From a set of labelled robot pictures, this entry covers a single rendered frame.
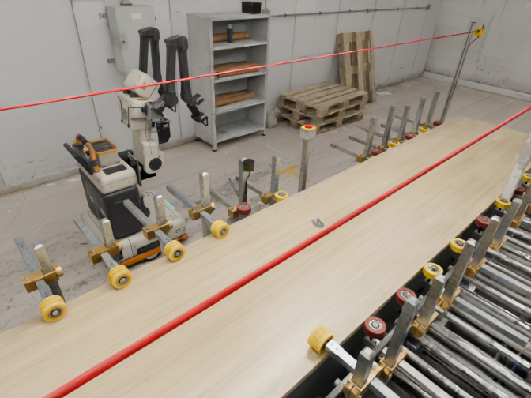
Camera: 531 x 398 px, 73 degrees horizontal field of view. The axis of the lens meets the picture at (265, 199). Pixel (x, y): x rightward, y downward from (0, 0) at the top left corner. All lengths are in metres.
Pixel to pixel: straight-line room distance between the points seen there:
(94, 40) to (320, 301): 3.47
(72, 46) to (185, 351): 3.37
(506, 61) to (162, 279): 8.43
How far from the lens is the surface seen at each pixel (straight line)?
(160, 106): 2.58
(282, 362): 1.33
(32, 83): 4.14
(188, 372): 1.32
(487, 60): 9.28
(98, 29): 4.24
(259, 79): 5.09
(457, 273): 1.71
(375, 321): 1.50
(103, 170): 2.69
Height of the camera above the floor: 2.02
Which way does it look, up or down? 33 degrees down
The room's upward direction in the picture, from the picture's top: 3 degrees clockwise
